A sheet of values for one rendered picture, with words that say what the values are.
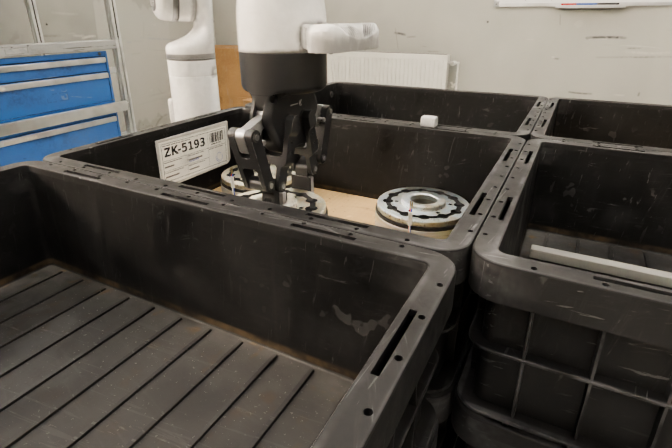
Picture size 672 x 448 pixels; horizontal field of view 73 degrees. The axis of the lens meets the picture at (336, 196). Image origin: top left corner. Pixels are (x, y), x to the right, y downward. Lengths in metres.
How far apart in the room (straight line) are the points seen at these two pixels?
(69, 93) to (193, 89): 1.76
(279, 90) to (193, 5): 0.57
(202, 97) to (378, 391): 0.81
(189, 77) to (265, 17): 0.57
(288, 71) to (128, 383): 0.25
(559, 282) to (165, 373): 0.25
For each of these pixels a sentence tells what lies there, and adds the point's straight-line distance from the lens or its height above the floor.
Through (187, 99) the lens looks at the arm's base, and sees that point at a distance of 0.94.
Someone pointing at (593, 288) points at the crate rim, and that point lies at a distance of 0.26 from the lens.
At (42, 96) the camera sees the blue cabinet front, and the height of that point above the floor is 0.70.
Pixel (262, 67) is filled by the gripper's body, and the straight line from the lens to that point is 0.38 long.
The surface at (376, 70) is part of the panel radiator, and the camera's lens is 3.77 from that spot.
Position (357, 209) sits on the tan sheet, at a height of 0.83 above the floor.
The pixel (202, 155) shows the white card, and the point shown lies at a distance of 0.62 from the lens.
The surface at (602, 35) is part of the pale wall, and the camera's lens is 3.61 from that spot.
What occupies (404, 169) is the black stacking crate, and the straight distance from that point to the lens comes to 0.57.
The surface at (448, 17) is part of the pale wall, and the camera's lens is 3.70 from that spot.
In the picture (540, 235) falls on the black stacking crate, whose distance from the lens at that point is 0.55.
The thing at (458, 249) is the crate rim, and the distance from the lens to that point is 0.27.
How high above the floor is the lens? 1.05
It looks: 22 degrees down
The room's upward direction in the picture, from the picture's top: straight up
